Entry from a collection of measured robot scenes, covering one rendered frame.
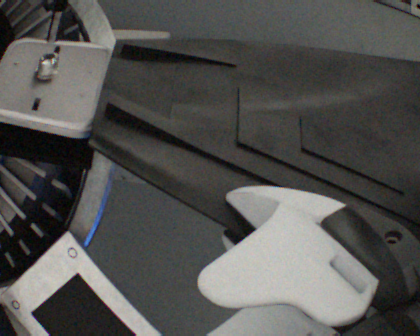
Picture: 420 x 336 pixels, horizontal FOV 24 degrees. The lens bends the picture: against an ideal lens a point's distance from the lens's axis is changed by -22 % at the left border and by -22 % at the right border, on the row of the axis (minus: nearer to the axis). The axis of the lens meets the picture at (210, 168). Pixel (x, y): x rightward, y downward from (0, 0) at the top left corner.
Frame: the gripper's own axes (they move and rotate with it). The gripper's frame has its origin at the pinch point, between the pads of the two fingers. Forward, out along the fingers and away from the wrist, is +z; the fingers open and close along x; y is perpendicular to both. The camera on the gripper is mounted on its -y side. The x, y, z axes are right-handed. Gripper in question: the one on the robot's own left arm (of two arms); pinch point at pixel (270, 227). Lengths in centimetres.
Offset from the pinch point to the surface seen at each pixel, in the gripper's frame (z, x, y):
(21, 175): 16.8, 8.3, 2.7
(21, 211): 15.2, 9.3, 3.7
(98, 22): 25.4, 6.2, -7.3
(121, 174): 43, 37, -22
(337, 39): 52, 37, -56
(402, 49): 46, 36, -63
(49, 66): 10.9, -2.5, 3.8
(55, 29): 11.1, -4.4, 3.6
